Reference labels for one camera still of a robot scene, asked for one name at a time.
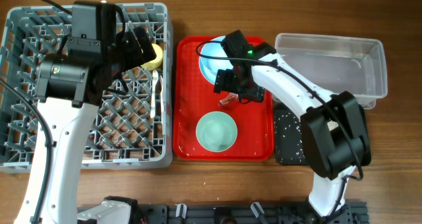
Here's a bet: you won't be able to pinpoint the white plastic spoon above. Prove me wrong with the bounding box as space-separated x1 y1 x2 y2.
150 69 159 119

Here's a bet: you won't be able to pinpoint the red serving tray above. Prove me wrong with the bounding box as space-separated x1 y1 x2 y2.
173 36 274 161

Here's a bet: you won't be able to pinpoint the light blue plate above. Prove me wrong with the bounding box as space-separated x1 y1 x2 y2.
198 36 225 84

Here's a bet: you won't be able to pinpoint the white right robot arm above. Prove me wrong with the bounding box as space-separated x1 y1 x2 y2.
214 30 371 222

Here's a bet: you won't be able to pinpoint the clear plastic bin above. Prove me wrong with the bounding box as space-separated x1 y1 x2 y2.
275 33 388 109

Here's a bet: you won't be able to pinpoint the black waste tray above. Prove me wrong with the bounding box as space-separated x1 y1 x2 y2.
273 101 313 166

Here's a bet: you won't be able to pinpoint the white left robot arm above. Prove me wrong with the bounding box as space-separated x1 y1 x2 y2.
15 1 156 223

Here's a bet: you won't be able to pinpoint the yellow plastic cup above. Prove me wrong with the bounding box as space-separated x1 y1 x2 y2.
140 43 164 71

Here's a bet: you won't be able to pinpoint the grey dishwasher rack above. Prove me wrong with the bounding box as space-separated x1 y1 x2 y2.
1 3 173 173

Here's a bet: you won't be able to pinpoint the rice and food scraps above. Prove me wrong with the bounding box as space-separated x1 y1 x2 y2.
276 113 340 159

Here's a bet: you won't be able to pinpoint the light blue bowl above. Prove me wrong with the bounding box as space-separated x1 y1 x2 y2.
200 43 233 74

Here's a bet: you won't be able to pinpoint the green bowl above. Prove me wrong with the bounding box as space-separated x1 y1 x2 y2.
195 111 238 153

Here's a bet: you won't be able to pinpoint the red snack wrapper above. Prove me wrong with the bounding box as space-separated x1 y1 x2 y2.
218 93 239 107

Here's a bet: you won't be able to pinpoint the white plastic fork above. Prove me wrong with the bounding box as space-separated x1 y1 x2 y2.
159 75 166 137

